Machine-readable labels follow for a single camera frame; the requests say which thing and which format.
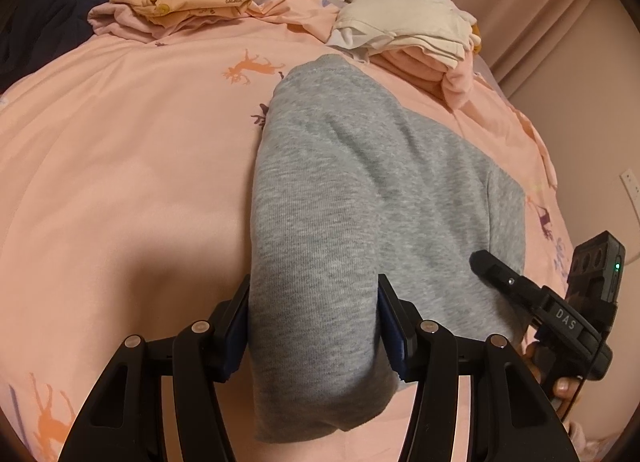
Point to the beige curtain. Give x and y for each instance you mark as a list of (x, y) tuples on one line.
[(540, 17)]

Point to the dark blue cloth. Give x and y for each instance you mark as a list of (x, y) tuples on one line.
[(40, 27)]

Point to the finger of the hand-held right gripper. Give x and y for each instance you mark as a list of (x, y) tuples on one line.
[(505, 279)]

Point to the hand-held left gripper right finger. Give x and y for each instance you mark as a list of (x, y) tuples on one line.
[(395, 337)]

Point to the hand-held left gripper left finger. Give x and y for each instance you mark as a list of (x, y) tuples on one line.
[(232, 337)]

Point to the white folded garment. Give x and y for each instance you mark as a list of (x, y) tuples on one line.
[(400, 37)]

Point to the pink folded garment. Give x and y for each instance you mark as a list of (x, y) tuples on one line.
[(430, 75)]

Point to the white wall socket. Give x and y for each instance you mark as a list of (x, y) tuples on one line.
[(631, 183)]

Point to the pink animal print duvet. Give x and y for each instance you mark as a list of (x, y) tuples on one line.
[(125, 167)]

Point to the person's right hand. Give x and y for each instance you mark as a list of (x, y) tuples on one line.
[(555, 387)]

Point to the light pink crumpled garment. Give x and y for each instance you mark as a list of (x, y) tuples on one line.
[(125, 20)]

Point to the grey sweatshirt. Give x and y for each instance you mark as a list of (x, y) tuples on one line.
[(360, 222)]

